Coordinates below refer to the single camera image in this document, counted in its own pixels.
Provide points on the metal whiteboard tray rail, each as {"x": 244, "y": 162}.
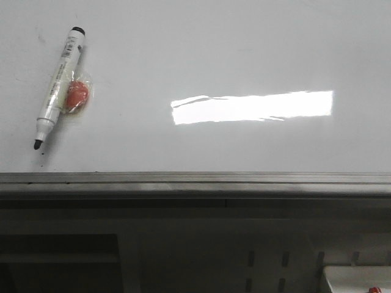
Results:
{"x": 31, "y": 190}

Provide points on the white whiteboard marker pen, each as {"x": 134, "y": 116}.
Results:
{"x": 58, "y": 87}

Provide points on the white whiteboard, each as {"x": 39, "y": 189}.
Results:
{"x": 202, "y": 86}

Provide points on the white bin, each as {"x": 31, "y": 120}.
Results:
{"x": 355, "y": 278}

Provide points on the small red object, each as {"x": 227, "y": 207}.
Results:
{"x": 374, "y": 290}

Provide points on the red round magnet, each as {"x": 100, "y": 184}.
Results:
{"x": 77, "y": 96}

